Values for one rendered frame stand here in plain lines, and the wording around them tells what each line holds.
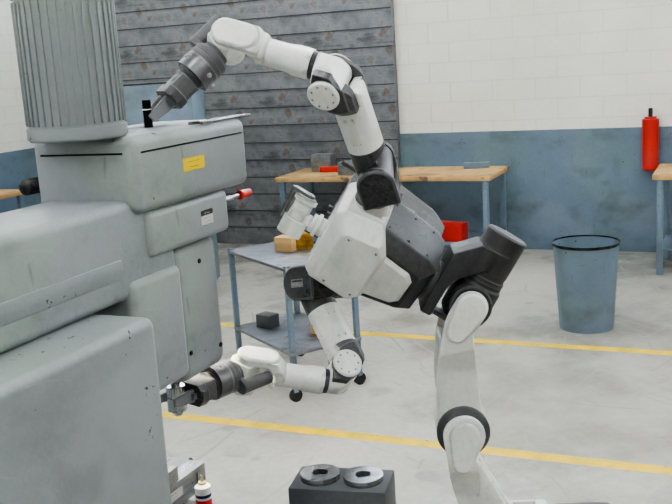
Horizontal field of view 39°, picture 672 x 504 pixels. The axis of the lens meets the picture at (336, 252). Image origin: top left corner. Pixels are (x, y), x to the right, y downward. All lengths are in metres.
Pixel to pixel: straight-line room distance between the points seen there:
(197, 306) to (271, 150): 8.31
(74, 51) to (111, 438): 0.74
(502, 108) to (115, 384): 8.11
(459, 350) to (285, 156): 8.03
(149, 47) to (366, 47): 2.66
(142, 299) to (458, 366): 0.93
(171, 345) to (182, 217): 0.28
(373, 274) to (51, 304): 0.94
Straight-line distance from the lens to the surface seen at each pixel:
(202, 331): 2.22
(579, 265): 6.75
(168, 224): 2.05
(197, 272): 2.19
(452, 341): 2.48
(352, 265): 2.40
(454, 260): 2.45
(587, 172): 9.49
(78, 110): 1.91
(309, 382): 2.47
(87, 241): 1.85
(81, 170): 2.02
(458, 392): 2.56
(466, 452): 2.58
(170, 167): 2.04
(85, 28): 1.92
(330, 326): 2.54
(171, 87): 2.17
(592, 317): 6.87
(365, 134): 2.24
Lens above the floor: 2.02
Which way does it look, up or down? 12 degrees down
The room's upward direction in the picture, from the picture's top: 4 degrees counter-clockwise
